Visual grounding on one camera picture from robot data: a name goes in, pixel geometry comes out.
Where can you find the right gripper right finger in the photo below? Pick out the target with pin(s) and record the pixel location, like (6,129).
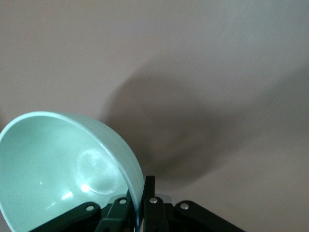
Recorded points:
(154,217)

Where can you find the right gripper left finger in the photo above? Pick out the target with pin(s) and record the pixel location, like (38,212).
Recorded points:
(116,217)

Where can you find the green bowl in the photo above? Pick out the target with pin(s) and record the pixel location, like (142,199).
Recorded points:
(48,157)

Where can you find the brown table cloth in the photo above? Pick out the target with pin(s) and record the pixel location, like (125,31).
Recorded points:
(169,48)

